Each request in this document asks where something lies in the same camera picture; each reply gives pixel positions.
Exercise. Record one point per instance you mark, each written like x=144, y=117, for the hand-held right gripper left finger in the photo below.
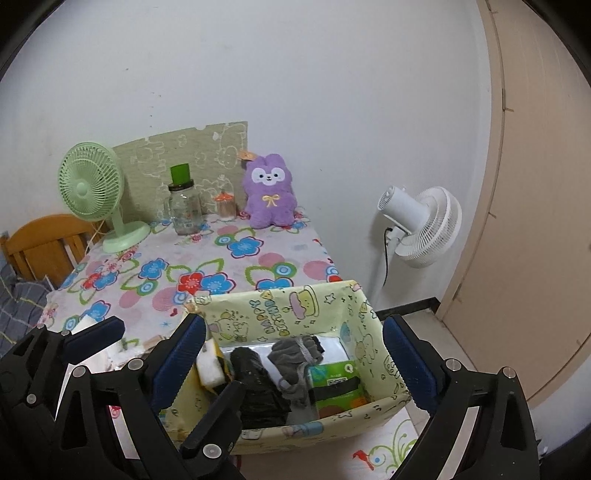
x=180, y=364

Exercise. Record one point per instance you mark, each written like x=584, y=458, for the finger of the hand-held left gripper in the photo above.
x=92, y=337
x=217, y=415

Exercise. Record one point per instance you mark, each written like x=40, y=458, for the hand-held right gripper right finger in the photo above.
x=408, y=364

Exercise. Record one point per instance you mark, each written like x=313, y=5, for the yellow white sponge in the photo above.
x=210, y=364

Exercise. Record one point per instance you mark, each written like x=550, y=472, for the green tissue pack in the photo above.
x=337, y=369

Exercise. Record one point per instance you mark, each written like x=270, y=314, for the yellow cartoon print box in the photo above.
x=277, y=304

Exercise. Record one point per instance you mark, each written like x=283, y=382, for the grey plaid pillow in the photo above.
x=18, y=304

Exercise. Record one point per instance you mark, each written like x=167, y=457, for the wooden bed headboard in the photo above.
x=41, y=240

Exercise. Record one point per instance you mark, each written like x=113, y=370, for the floral tablecloth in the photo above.
x=258, y=263

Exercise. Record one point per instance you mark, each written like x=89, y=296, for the white standing fan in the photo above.
x=429, y=226

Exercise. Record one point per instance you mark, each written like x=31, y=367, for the green desk fan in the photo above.
x=87, y=189

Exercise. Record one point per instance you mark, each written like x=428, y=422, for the glass jar with green lid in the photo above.
x=184, y=217

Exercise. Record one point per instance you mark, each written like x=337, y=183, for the toothpick jar with orange lid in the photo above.
x=225, y=207

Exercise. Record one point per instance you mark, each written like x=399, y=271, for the beige door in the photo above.
x=531, y=230

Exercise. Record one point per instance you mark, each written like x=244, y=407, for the purple plush bunny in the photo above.
x=270, y=203

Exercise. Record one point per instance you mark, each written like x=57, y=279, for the green patterned board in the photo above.
x=152, y=157

